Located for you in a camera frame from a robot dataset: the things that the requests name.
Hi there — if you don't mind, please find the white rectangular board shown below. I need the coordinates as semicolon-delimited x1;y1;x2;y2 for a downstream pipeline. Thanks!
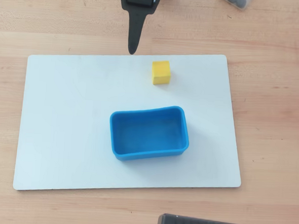
12;42;249;204

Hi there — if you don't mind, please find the clear container with black contents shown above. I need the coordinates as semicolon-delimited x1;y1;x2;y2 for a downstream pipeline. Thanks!
216;0;254;12

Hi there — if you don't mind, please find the yellow cube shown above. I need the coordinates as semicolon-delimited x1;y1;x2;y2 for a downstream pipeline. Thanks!
151;59;173;87

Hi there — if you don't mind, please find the blue rectangular bin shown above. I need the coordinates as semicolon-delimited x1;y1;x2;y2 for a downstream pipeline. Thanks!
107;101;192;166

